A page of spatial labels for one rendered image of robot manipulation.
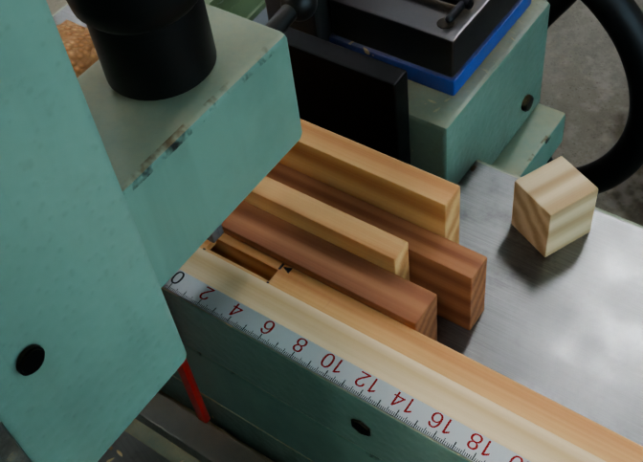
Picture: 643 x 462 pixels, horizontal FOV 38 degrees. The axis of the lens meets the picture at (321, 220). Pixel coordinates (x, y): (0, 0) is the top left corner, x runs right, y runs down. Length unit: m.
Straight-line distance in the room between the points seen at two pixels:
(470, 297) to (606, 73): 1.57
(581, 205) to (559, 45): 1.57
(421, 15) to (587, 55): 1.54
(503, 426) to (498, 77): 0.23
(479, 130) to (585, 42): 1.53
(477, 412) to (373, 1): 0.25
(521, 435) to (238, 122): 0.19
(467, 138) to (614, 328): 0.14
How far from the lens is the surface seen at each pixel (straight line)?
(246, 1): 1.29
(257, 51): 0.43
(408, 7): 0.56
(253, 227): 0.52
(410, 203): 0.50
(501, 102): 0.61
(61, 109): 0.29
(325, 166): 0.52
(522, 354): 0.52
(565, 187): 0.54
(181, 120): 0.41
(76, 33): 0.74
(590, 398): 0.51
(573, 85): 2.01
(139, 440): 0.63
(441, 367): 0.47
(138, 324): 0.37
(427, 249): 0.50
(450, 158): 0.56
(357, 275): 0.49
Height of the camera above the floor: 1.34
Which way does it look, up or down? 50 degrees down
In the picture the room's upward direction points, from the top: 9 degrees counter-clockwise
